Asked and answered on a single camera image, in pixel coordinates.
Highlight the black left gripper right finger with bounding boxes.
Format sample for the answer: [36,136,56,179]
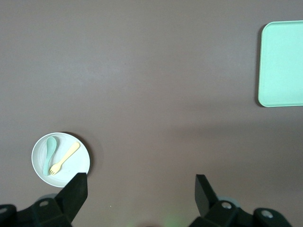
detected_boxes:
[189,174,291,227]

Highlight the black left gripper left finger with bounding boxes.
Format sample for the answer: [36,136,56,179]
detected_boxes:
[0,172,89,227]

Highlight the round white plate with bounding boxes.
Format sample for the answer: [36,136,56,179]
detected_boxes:
[31,131,91,188]

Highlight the yellow plastic fork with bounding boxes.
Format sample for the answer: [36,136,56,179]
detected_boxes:
[49,141,81,176]

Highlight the green plastic spoon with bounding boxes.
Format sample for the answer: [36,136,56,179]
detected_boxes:
[43,136,57,176]

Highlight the light green rectangular tray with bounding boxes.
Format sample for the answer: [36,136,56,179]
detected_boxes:
[257,20,303,107]

